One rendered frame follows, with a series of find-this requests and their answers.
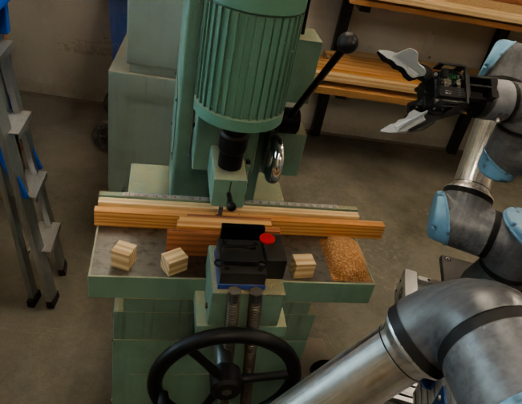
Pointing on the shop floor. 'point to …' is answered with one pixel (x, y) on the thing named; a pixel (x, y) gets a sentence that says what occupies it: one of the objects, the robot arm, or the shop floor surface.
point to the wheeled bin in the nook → (117, 21)
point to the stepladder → (9, 122)
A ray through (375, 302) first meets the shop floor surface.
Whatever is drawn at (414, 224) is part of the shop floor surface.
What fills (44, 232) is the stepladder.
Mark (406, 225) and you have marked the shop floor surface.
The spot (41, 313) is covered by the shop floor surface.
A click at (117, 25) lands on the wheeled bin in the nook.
